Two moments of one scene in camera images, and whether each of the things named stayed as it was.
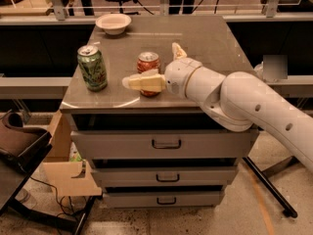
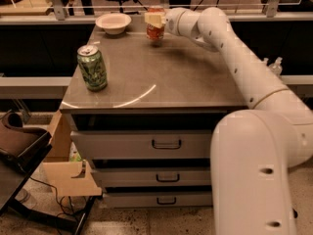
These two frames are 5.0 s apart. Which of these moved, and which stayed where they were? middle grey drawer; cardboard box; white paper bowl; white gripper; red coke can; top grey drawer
Moved: white gripper; red coke can
Stayed: white paper bowl; top grey drawer; middle grey drawer; cardboard box
